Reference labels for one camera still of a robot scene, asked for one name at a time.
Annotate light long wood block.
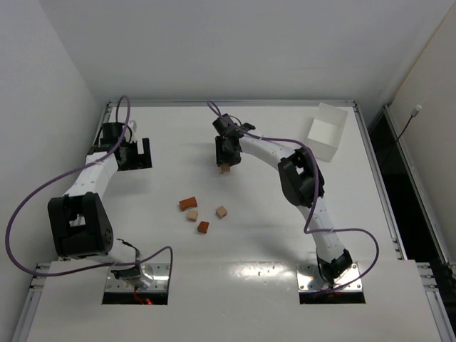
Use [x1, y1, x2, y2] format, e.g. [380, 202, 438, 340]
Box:
[219, 164, 231, 174]

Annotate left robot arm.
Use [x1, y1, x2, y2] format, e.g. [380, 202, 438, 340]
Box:
[48, 120, 153, 290]

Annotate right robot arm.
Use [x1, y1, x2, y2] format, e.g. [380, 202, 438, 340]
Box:
[212, 114, 352, 284]

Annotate dark brown arch block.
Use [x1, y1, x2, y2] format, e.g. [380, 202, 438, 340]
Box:
[179, 197, 198, 211]

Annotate light wood cube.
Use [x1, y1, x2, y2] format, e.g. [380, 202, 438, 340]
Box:
[187, 210, 199, 222]
[215, 206, 228, 219]

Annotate dark brown wood cube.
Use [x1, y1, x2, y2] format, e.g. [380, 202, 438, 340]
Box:
[197, 221, 209, 234]

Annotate white storage box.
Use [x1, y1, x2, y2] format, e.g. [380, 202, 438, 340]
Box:
[306, 103, 348, 162]

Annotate aluminium table frame rail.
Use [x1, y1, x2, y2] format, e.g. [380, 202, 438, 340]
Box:
[106, 99, 358, 108]

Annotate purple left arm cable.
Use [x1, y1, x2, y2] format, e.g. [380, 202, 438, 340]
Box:
[4, 95, 174, 277]

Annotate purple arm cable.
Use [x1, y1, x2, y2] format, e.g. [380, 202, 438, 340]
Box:
[206, 100, 380, 295]
[4, 95, 174, 277]

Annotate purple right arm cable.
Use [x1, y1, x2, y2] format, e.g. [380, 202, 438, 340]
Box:
[206, 100, 380, 295]

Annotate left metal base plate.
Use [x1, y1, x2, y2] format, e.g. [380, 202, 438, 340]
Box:
[105, 263, 170, 294]

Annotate metal base plate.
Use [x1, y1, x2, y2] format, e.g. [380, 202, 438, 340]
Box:
[105, 263, 170, 294]
[296, 263, 363, 294]

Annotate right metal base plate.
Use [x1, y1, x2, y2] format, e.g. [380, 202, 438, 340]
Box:
[296, 263, 363, 294]

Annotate wall cable with plug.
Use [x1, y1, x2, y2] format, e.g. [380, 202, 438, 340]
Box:
[395, 104, 423, 143]

